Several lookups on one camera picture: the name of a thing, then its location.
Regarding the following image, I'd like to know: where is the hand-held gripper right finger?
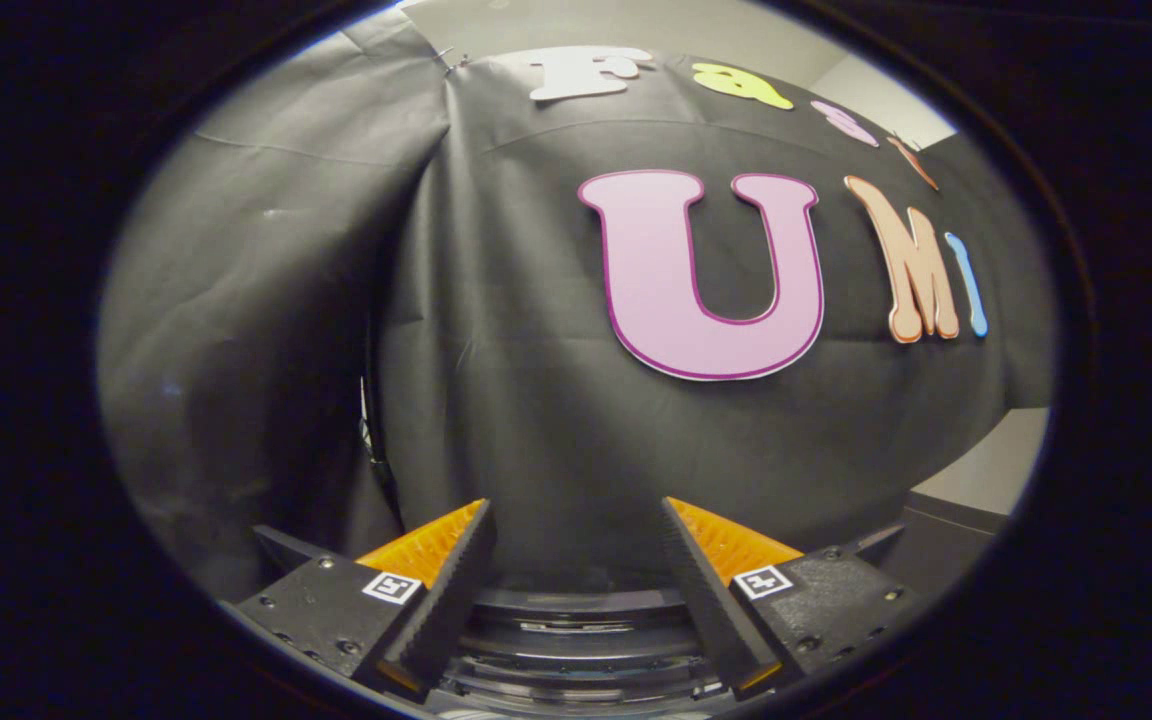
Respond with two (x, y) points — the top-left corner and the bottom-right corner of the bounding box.
(660, 496), (912, 701)

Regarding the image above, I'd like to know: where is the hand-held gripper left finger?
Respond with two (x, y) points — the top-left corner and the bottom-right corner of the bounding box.
(221, 498), (497, 701)

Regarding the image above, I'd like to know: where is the beige cabinet with dark top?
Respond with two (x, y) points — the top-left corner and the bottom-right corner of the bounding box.
(886, 408), (1049, 601)

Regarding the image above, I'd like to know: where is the black backdrop cloth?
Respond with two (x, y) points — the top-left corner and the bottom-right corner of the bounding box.
(96, 10), (1057, 601)

